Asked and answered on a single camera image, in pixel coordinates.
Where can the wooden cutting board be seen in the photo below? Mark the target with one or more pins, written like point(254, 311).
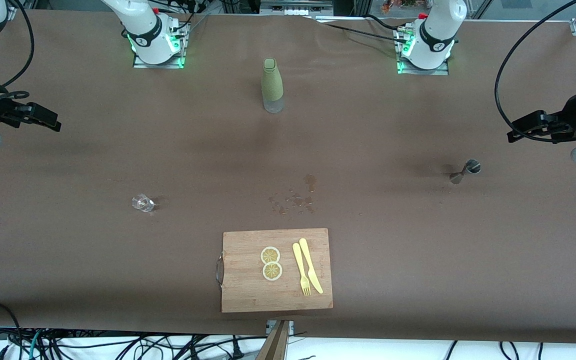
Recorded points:
point(248, 290)

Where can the wet liquid spill patch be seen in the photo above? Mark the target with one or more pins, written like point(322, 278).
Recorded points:
point(310, 182)

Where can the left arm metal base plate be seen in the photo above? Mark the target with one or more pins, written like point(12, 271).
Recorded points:
point(423, 72)

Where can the clear glass shaker cup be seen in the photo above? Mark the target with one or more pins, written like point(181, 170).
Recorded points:
point(143, 202)

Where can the yellow plastic fork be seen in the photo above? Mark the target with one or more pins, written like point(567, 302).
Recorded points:
point(301, 270)

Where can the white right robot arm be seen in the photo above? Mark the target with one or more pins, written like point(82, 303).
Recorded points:
point(143, 25)

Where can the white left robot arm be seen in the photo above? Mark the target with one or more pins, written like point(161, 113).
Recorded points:
point(435, 30)

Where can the steel double jigger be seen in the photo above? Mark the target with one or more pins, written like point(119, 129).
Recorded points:
point(473, 166)

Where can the olive green bottle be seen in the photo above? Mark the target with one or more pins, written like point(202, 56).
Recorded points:
point(272, 85)

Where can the lemon slice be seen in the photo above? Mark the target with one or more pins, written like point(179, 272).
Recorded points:
point(270, 255)
point(272, 271)

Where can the grey metal box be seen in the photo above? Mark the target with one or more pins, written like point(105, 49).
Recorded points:
point(295, 6)

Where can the yellow plastic knife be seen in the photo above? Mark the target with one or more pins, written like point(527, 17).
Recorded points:
point(311, 265)

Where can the wooden post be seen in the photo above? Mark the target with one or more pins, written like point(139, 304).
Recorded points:
point(274, 347)

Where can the small metal bracket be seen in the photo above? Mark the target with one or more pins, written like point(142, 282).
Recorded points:
point(291, 327)

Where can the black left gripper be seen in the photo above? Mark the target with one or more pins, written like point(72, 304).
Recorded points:
point(571, 117)

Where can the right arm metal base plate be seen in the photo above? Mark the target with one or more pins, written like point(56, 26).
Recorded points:
point(158, 65)

